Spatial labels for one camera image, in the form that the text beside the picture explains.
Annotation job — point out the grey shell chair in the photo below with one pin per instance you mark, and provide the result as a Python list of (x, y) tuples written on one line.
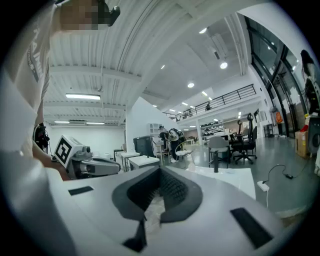
[(218, 145)]

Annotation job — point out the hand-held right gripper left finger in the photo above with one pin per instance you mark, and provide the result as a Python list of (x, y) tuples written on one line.
[(100, 200)]

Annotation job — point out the black faucet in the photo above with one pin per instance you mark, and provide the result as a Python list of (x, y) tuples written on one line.
[(216, 162)]

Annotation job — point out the black cabinet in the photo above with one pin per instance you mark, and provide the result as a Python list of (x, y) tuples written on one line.
[(143, 146)]

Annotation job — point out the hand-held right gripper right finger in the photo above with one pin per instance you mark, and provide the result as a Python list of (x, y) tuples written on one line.
[(220, 200)]

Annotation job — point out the person's left forearm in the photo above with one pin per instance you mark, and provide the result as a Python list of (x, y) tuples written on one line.
[(42, 156)]

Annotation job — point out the white power strip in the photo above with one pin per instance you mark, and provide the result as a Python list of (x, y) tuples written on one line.
[(263, 186)]

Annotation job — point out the black mezzanine railing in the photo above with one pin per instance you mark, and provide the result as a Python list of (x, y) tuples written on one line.
[(220, 100)]

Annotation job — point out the white shelf unit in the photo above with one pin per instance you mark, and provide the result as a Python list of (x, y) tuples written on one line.
[(153, 130)]

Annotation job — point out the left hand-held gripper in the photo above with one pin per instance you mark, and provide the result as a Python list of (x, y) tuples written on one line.
[(67, 150)]

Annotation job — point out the cardboard box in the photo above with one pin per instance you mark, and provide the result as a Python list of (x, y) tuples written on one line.
[(301, 142)]

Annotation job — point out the white washbasin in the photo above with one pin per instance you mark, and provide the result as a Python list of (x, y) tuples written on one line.
[(235, 177)]

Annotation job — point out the black office chair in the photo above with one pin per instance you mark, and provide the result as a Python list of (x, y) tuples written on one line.
[(246, 145)]

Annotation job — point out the black head-worn camera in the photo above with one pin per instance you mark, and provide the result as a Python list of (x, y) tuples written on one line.
[(111, 13)]

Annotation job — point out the person's beige t-shirt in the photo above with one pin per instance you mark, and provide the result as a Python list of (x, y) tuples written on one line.
[(27, 75)]

